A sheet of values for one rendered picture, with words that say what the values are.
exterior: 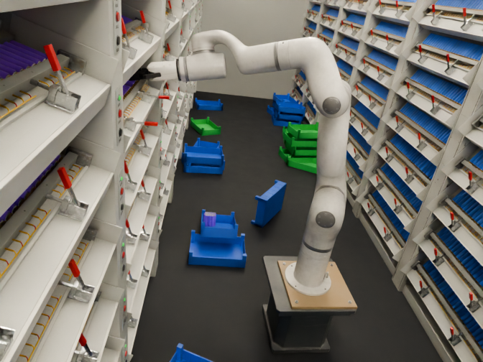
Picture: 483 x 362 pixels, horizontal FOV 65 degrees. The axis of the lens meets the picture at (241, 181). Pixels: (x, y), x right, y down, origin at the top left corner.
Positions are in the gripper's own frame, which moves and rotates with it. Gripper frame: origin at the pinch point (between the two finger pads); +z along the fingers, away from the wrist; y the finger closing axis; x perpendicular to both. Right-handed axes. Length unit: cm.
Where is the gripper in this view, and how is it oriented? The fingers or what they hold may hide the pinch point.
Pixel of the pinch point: (134, 74)
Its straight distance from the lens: 140.2
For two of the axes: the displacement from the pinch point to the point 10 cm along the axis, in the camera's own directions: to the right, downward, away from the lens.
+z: -10.0, 1.0, 0.0
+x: 0.9, 8.8, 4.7
